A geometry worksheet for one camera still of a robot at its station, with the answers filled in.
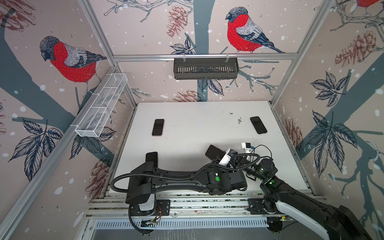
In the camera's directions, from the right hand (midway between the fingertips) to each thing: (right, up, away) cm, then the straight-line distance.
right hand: (224, 159), depth 72 cm
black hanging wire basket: (-8, +55, +33) cm, 65 cm away
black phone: (-42, +14, +36) cm, 57 cm away
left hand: (-1, -1, 0) cm, 2 cm away
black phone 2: (+32, +15, +36) cm, 50 cm away
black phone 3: (-41, -5, +20) cm, 46 cm away
